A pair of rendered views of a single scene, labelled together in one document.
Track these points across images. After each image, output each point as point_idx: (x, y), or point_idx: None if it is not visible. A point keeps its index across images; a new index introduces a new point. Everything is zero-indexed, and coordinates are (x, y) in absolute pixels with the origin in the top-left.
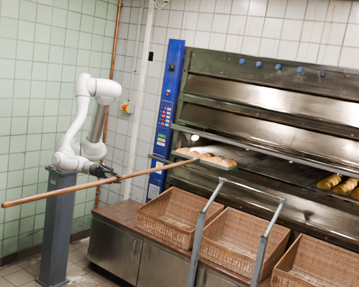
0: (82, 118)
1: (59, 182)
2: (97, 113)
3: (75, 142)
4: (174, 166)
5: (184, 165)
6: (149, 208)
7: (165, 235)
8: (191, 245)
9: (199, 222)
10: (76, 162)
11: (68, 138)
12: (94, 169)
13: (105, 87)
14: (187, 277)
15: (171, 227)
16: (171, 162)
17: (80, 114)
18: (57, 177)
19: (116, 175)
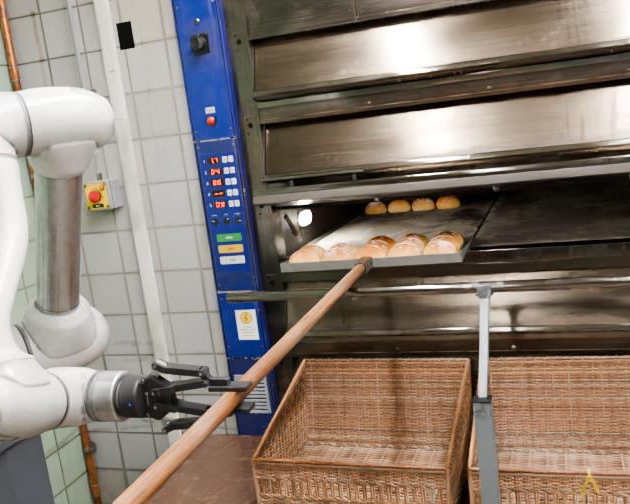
0: (20, 234)
1: None
2: (54, 212)
3: None
4: (339, 297)
5: (353, 288)
6: (275, 443)
7: (367, 502)
8: (454, 500)
9: (485, 432)
10: (59, 391)
11: None
12: (136, 393)
13: (58, 110)
14: None
15: (380, 473)
16: (307, 292)
17: (4, 224)
18: None
19: (228, 384)
